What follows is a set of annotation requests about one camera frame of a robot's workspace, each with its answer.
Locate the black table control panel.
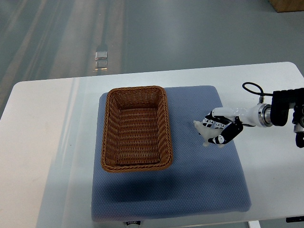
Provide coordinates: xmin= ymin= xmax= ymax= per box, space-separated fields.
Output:
xmin=286 ymin=216 xmax=304 ymax=223

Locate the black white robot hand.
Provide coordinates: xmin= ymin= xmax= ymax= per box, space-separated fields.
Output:
xmin=202 ymin=104 xmax=266 ymax=147

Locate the metal floor outlet plate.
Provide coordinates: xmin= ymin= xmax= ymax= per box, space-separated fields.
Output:
xmin=95 ymin=51 xmax=108 ymax=70

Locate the cardboard box corner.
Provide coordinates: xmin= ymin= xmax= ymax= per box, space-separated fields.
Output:
xmin=269 ymin=0 xmax=304 ymax=13

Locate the white bear figurine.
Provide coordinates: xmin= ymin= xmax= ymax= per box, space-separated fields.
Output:
xmin=193 ymin=120 xmax=223 ymax=147

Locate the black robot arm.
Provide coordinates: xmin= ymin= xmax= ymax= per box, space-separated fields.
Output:
xmin=242 ymin=82 xmax=304 ymax=148

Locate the blue cushion mat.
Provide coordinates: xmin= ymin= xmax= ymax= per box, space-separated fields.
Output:
xmin=91 ymin=85 xmax=251 ymax=222

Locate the black label tag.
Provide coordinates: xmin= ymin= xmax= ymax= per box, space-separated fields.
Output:
xmin=125 ymin=221 xmax=141 ymax=226

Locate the brown wicker basket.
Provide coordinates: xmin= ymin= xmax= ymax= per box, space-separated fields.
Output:
xmin=101 ymin=85 xmax=173 ymax=173

